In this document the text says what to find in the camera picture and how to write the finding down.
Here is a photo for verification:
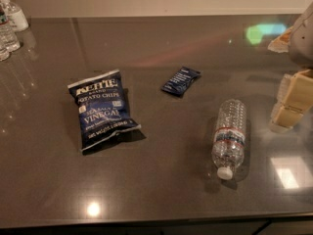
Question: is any blue kettle chips bag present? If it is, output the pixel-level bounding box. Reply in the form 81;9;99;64
67;70;141;151

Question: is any clear bottle at left edge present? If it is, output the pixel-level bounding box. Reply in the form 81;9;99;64
0;40;10;61

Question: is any white hand sanitizer bottle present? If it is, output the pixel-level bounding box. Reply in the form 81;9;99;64
0;0;29;32

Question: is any upright water bottle at edge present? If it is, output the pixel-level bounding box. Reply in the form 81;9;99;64
0;7;21;52

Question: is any small dark blue packet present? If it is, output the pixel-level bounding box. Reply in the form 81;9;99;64
161;67;201;97

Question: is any clear plastic water bottle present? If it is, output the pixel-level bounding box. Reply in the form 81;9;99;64
211;99;246;180

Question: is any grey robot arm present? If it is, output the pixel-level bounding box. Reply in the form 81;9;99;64
268;3;313;133

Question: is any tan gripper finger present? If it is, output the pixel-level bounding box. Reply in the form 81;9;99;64
268;26;292;53
269;70;313;133

